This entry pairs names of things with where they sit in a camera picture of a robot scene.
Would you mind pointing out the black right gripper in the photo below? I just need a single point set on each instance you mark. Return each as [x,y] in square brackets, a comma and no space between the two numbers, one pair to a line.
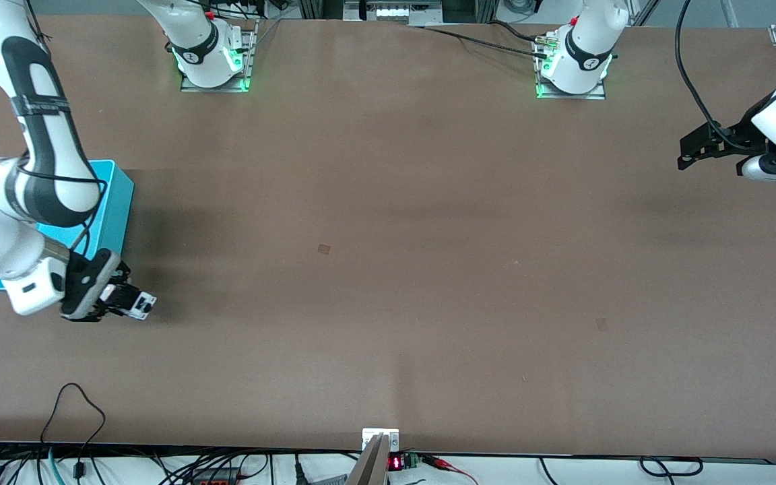
[116,294]

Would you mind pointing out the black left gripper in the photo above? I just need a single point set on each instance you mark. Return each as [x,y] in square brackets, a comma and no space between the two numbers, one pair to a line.
[740,135]

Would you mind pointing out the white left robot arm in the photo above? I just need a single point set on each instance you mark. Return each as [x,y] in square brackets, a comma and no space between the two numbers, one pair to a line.
[583,54]

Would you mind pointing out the light blue plastic bin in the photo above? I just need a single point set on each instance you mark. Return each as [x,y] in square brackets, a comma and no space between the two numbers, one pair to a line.
[115,202]

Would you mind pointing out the small brown tape patch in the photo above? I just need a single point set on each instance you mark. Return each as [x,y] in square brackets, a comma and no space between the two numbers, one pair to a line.
[324,249]

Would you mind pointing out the red LED display module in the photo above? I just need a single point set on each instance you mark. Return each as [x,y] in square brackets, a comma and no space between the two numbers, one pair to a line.
[395,463]

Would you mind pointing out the grey control equipment box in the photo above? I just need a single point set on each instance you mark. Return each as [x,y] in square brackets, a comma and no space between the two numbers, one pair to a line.
[395,10]

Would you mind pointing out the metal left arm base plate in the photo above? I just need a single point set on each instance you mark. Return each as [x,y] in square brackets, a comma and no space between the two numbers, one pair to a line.
[597,93]

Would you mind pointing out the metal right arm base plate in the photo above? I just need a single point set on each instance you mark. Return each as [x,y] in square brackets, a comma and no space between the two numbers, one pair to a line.
[248,54]

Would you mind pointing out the white metal table bracket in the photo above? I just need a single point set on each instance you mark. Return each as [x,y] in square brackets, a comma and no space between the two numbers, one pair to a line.
[371,434]

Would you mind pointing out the aluminium camera stand bar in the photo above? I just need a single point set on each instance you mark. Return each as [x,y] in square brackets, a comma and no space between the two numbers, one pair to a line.
[369,465]

